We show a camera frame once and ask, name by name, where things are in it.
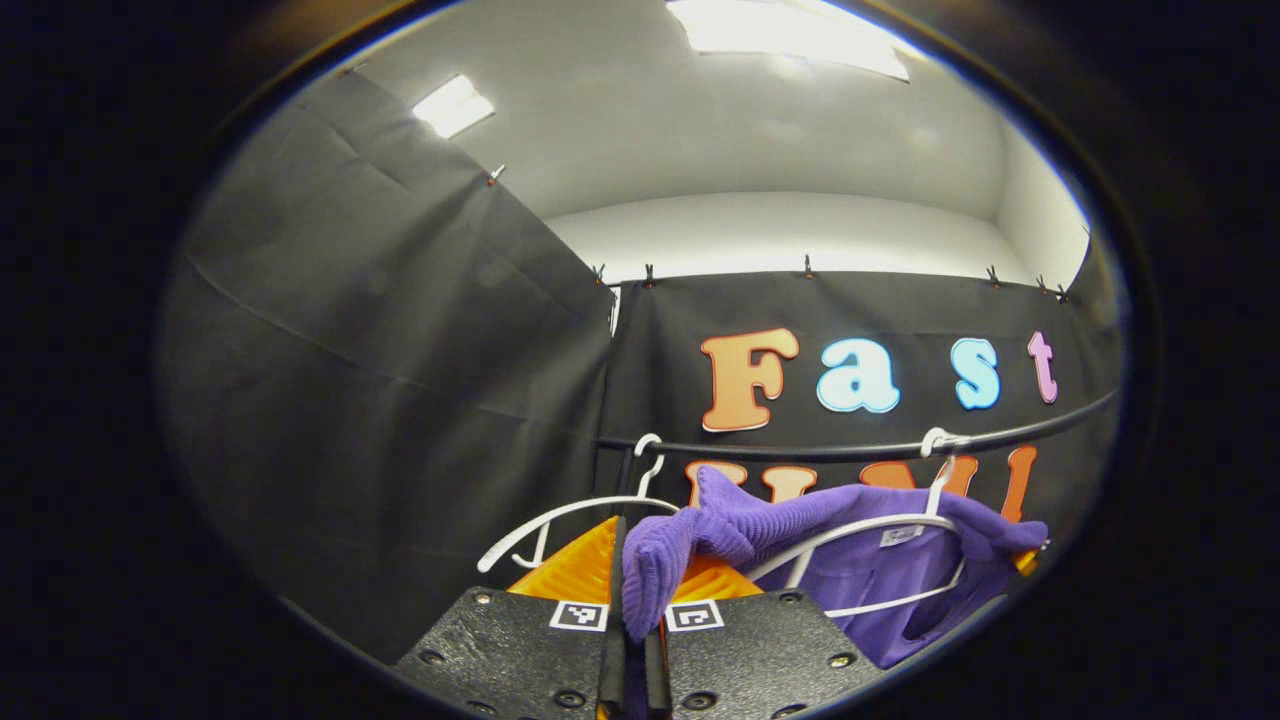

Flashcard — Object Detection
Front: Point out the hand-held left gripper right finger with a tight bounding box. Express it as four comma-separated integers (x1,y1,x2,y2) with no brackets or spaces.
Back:
645,553,888,720

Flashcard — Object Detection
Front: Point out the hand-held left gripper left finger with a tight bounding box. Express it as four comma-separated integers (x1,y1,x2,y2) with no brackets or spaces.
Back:
393,515,629,720

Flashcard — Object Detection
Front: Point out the purple ribbed shirt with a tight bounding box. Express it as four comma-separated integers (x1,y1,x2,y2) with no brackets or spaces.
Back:
620,465,1049,669

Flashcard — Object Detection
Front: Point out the white plastic clothes hanger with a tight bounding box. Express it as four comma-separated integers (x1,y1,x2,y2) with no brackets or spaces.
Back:
745,428,973,619
477,433,683,574

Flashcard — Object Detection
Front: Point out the black clothes rack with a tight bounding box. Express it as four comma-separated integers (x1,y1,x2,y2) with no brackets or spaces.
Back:
596,390,1121,526

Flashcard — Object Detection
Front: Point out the row of backdrop clips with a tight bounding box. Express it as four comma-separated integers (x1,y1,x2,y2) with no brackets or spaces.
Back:
485,165,1071,301

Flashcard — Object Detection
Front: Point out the black backdrop cloth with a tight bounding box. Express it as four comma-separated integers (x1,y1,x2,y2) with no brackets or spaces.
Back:
160,70,1126,666

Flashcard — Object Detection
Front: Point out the large ceiling light panel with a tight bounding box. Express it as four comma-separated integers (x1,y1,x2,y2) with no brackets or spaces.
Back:
668,0,911,81

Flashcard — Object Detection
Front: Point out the small ceiling light panel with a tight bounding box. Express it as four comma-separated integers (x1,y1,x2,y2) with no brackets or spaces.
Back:
412,75,496,139

